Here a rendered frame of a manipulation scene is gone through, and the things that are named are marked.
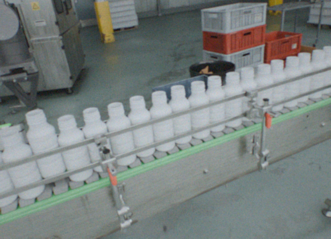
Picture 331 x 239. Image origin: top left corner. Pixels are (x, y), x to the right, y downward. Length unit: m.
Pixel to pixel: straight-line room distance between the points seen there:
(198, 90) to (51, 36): 3.68
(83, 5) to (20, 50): 12.17
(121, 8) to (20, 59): 9.60
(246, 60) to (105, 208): 2.73
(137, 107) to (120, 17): 9.51
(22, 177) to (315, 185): 1.99
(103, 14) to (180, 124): 7.62
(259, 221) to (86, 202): 1.41
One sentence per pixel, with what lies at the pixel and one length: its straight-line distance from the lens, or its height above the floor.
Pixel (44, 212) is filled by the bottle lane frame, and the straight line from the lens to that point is 0.73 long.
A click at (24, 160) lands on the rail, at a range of 0.67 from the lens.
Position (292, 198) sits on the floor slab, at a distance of 2.16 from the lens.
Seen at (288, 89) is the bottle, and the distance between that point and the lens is 0.99.
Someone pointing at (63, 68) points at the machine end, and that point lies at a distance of 4.36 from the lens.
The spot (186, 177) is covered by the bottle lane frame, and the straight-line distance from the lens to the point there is 0.82.
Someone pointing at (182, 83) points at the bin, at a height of 0.94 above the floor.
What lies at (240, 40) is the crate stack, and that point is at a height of 0.78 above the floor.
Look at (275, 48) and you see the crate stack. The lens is 3.67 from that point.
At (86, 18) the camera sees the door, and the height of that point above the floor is 0.32.
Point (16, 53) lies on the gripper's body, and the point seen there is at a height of 1.33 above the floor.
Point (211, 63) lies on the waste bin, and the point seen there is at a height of 0.61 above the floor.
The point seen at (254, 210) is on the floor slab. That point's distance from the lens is 2.02.
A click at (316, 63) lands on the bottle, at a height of 1.13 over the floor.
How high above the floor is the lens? 1.43
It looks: 26 degrees down
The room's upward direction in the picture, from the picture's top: 6 degrees counter-clockwise
